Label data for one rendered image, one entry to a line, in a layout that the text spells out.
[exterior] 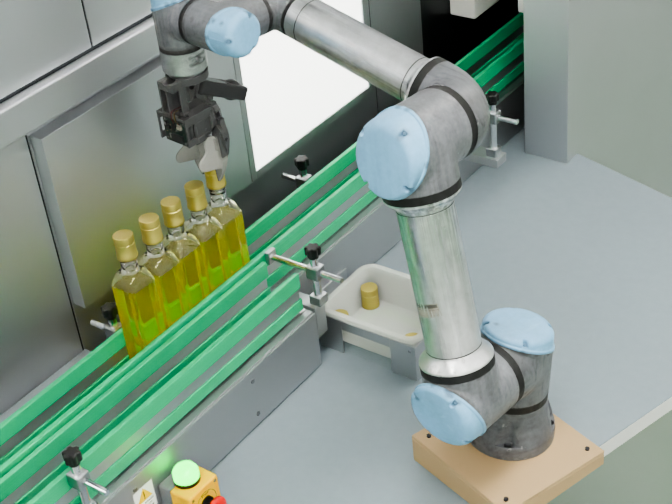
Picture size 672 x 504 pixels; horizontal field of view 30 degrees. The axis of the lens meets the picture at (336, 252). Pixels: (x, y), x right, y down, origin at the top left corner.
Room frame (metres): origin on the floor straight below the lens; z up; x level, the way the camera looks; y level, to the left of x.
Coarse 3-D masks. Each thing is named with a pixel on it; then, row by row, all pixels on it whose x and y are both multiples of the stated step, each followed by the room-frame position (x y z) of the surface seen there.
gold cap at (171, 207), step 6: (168, 198) 1.82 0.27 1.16; (174, 198) 1.81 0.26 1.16; (162, 204) 1.80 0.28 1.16; (168, 204) 1.80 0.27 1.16; (174, 204) 1.80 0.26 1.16; (180, 204) 1.80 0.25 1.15; (162, 210) 1.80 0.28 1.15; (168, 210) 1.79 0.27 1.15; (174, 210) 1.79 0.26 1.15; (180, 210) 1.80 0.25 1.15; (168, 216) 1.79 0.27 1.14; (174, 216) 1.79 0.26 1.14; (180, 216) 1.80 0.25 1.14; (168, 222) 1.79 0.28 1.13; (174, 222) 1.79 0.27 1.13; (180, 222) 1.80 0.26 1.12
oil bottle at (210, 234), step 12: (192, 228) 1.83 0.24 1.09; (204, 228) 1.83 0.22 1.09; (216, 228) 1.84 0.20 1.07; (204, 240) 1.82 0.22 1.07; (216, 240) 1.84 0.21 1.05; (204, 252) 1.82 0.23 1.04; (216, 252) 1.83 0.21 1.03; (216, 264) 1.83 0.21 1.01; (228, 264) 1.85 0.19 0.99; (216, 276) 1.83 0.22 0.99; (228, 276) 1.85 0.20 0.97; (216, 288) 1.82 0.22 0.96
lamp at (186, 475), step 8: (176, 464) 1.50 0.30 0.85; (184, 464) 1.49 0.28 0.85; (192, 464) 1.50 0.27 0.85; (176, 472) 1.48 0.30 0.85; (184, 472) 1.48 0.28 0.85; (192, 472) 1.48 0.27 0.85; (176, 480) 1.47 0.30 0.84; (184, 480) 1.47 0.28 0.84; (192, 480) 1.47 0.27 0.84; (184, 488) 1.47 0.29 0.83
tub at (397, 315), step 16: (368, 272) 2.00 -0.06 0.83; (384, 272) 1.99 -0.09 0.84; (400, 272) 1.97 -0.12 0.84; (336, 288) 1.95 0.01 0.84; (352, 288) 1.96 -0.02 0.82; (384, 288) 1.98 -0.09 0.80; (400, 288) 1.96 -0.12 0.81; (336, 304) 1.92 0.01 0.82; (352, 304) 1.96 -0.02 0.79; (384, 304) 1.97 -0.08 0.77; (400, 304) 1.96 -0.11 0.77; (352, 320) 1.84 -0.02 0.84; (368, 320) 1.93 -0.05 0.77; (384, 320) 1.92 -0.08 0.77; (400, 320) 1.91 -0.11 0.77; (416, 320) 1.91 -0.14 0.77; (400, 336) 1.78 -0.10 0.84; (416, 336) 1.77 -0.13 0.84
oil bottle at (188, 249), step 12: (168, 240) 1.80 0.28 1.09; (180, 240) 1.79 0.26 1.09; (192, 240) 1.80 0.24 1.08; (180, 252) 1.78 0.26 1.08; (192, 252) 1.79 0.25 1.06; (192, 264) 1.79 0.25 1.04; (204, 264) 1.81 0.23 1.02; (192, 276) 1.78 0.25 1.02; (204, 276) 1.81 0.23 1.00; (192, 288) 1.78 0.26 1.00; (204, 288) 1.80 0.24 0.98; (192, 300) 1.78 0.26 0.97
